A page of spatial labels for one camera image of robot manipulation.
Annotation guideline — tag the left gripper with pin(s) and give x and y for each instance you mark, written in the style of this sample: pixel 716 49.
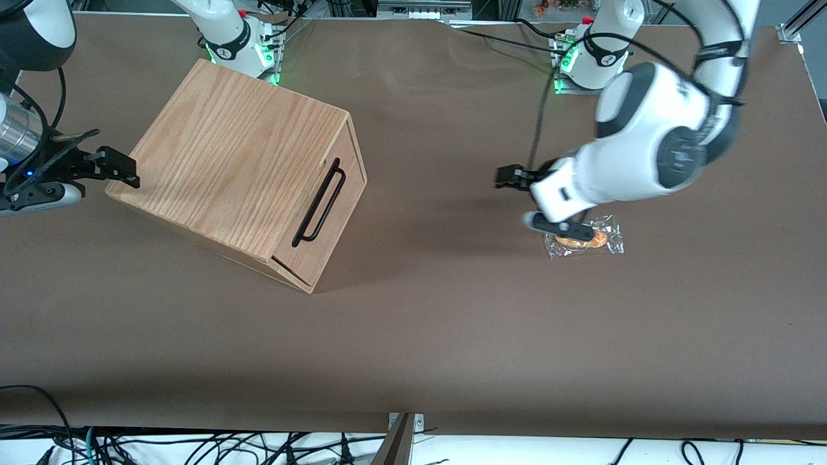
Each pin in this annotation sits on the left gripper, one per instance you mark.
pixel 538 175

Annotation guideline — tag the grey background equipment box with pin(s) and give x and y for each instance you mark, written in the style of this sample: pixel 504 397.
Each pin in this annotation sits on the grey background equipment box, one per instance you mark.
pixel 420 10

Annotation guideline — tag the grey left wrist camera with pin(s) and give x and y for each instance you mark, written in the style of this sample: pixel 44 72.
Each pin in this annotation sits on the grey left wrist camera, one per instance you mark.
pixel 549 226

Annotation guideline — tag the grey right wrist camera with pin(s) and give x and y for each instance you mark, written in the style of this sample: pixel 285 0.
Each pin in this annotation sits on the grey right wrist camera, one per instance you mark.
pixel 45 196

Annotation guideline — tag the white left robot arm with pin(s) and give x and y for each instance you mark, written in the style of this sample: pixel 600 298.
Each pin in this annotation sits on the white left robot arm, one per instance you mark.
pixel 646 142

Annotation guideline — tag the aluminium corner frame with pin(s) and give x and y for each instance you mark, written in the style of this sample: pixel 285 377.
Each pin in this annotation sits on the aluminium corner frame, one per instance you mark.
pixel 791 29

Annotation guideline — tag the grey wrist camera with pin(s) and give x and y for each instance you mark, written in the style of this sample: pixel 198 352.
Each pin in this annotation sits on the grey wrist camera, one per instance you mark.
pixel 549 226
pixel 45 196

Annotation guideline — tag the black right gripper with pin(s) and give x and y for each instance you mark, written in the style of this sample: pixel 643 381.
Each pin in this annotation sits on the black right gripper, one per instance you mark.
pixel 57 161

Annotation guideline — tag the aluminium profile bracket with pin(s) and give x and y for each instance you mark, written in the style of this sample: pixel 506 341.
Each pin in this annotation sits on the aluminium profile bracket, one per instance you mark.
pixel 397 445

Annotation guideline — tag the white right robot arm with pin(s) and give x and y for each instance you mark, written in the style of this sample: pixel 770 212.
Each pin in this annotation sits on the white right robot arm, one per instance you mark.
pixel 39 32

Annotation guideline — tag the wooden drawer cabinet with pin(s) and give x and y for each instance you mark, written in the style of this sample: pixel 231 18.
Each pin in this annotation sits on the wooden drawer cabinet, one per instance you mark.
pixel 226 155

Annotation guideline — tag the wooden drawer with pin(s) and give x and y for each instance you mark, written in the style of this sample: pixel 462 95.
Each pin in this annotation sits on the wooden drawer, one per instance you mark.
pixel 345 213

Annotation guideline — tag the orange background item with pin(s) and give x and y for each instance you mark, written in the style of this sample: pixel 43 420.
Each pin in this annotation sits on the orange background item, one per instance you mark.
pixel 540 8

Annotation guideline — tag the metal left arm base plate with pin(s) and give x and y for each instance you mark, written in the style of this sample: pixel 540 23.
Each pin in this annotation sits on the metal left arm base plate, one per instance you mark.
pixel 562 89

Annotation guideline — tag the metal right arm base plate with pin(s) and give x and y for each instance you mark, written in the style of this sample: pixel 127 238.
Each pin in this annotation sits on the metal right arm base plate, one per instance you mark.
pixel 276 64

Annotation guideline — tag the bread in clear wrapper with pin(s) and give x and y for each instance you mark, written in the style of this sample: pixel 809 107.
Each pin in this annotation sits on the bread in clear wrapper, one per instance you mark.
pixel 610 247

